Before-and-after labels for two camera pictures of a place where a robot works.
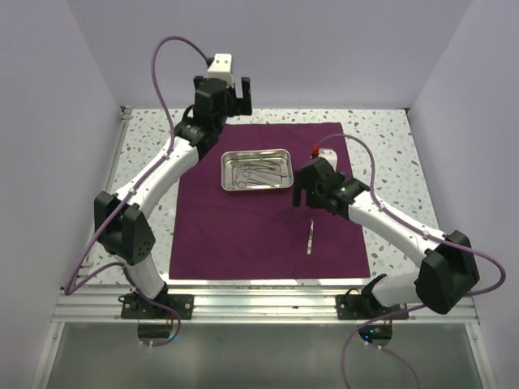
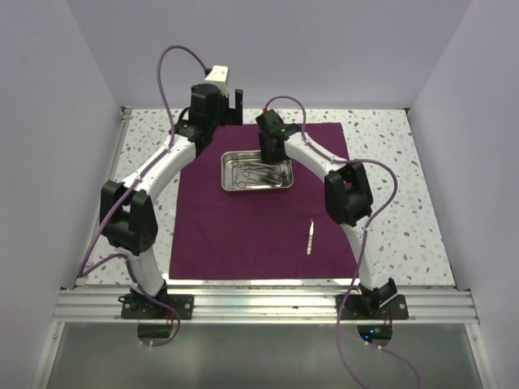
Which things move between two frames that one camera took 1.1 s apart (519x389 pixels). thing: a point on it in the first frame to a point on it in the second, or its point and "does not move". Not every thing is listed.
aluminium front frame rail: x=233 y=304 does not move
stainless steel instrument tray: x=255 y=169 does not move
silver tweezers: x=310 y=237 does not move
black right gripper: x=297 y=194 to x=267 y=155
